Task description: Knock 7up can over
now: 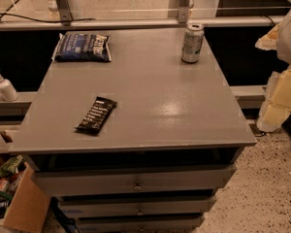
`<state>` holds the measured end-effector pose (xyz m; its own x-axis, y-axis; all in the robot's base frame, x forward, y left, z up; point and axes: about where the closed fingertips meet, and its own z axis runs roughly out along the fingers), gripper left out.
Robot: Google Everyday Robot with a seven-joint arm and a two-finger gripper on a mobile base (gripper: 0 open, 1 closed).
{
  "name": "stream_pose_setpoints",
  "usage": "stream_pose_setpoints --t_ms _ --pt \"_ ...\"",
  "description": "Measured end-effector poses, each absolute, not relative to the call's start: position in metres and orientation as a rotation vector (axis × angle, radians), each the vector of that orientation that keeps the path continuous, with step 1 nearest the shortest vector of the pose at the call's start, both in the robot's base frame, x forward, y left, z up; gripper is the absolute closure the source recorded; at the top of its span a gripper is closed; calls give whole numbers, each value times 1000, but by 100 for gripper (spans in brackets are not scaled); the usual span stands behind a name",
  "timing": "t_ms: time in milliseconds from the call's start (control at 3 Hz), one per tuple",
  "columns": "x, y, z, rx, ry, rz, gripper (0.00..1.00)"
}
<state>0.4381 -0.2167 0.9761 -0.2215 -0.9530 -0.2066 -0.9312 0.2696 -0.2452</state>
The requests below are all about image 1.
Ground top drawer knob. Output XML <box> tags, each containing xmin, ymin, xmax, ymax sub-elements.
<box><xmin>133</xmin><ymin>183</ymin><xmax>142</xmax><ymax>191</ymax></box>

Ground black candy bar wrapper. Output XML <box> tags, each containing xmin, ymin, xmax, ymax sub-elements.
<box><xmin>76</xmin><ymin>96</ymin><xmax>117</xmax><ymax>135</ymax></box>

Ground grey drawer cabinet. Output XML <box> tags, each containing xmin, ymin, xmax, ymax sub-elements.
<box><xmin>11</xmin><ymin>29</ymin><xmax>255</xmax><ymax>233</ymax></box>

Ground blue chip bag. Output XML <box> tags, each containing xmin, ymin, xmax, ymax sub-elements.
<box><xmin>52</xmin><ymin>33</ymin><xmax>112</xmax><ymax>62</ymax></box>

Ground cardboard box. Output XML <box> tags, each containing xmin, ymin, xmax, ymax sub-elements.
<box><xmin>0</xmin><ymin>163</ymin><xmax>50</xmax><ymax>233</ymax></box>

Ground green snack bag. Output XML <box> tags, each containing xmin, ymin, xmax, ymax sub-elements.
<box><xmin>0</xmin><ymin>155</ymin><xmax>23</xmax><ymax>178</ymax></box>

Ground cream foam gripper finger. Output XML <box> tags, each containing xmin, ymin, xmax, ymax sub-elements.
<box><xmin>256</xmin><ymin>65</ymin><xmax>291</xmax><ymax>132</ymax></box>
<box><xmin>255</xmin><ymin>24</ymin><xmax>280</xmax><ymax>50</ymax></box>

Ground silver 7up soda can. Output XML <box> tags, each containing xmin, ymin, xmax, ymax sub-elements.
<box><xmin>181</xmin><ymin>24</ymin><xmax>205</xmax><ymax>63</ymax></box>

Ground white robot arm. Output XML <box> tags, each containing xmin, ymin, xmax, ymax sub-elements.
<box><xmin>255</xmin><ymin>10</ymin><xmax>291</xmax><ymax>132</ymax></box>

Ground black cable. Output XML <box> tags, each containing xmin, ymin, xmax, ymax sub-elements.
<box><xmin>0</xmin><ymin>0</ymin><xmax>98</xmax><ymax>23</ymax></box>

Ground metal rail frame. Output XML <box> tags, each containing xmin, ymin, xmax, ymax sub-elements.
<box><xmin>0</xmin><ymin>0</ymin><xmax>287</xmax><ymax>31</ymax></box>

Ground white pump bottle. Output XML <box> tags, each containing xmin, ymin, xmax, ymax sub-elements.
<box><xmin>0</xmin><ymin>74</ymin><xmax>18</xmax><ymax>102</ymax></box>

